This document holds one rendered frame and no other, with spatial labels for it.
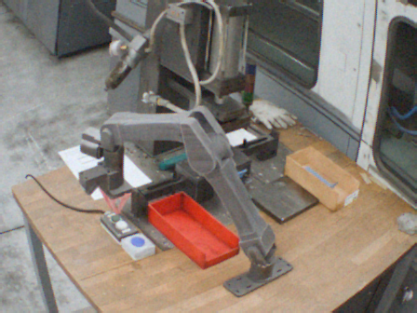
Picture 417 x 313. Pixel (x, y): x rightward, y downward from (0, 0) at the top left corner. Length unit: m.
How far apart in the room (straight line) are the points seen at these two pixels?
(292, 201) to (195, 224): 0.30
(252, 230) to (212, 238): 0.25
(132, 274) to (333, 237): 0.60
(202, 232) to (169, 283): 0.24
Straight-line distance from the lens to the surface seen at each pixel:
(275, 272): 1.66
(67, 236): 1.73
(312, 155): 2.09
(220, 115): 1.76
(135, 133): 1.52
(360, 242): 1.83
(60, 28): 4.85
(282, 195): 1.92
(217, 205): 1.88
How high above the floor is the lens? 2.03
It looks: 33 degrees down
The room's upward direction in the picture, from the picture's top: 6 degrees clockwise
